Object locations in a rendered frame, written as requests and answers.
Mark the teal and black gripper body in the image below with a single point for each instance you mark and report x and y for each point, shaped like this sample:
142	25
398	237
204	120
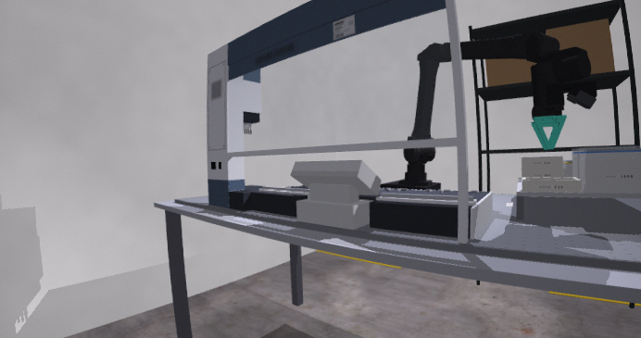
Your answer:
540	103

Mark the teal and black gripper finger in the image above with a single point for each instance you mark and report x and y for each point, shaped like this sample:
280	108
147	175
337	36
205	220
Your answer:
554	125
550	119

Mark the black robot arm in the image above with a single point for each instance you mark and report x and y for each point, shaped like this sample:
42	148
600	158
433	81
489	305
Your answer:
570	64

